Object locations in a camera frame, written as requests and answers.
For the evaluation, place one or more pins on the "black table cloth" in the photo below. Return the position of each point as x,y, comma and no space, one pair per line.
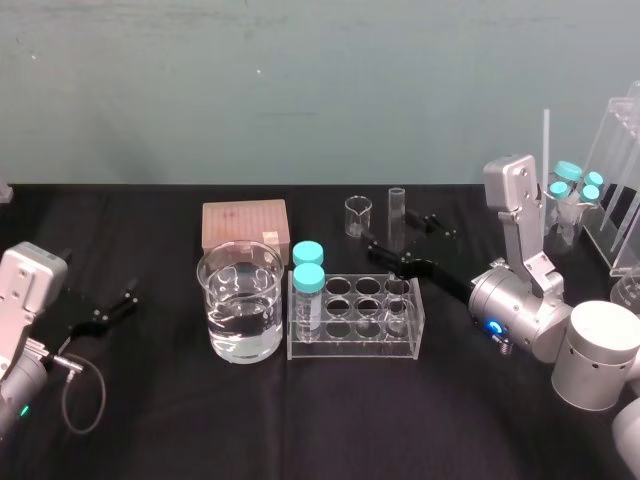
320,425

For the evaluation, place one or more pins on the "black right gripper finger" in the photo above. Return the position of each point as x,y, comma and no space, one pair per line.
387,256
430,224

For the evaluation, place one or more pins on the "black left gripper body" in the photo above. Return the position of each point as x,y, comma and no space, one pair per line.
62,315

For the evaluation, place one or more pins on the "large glass beaker with water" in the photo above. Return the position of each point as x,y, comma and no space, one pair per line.
240,310

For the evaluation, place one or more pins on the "teal capped clear tube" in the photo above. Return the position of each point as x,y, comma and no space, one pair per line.
594,178
567,170
590,194
559,190
308,277
308,252

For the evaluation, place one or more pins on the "small empty glass beaker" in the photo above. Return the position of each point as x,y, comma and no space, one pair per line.
357,217

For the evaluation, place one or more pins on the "tan pipette tip box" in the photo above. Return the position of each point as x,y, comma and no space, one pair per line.
242,220

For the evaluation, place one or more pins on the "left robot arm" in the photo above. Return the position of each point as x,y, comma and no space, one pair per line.
22,280

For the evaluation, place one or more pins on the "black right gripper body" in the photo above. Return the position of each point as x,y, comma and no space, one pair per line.
435,260

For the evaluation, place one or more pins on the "clear acrylic pipette stand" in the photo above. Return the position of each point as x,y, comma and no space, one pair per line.
622,165

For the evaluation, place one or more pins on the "clear acrylic test tube rack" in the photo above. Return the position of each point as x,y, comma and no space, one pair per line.
355,345

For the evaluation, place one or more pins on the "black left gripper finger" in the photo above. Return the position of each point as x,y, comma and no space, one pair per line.
125,292
112,315

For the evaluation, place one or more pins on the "glass beaker holding capped tubes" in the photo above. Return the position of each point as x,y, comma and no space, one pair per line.
562,230

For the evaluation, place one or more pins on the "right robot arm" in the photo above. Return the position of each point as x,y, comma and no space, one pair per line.
595,350

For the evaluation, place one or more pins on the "long clear glass test tube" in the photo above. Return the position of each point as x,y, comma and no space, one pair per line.
396,215

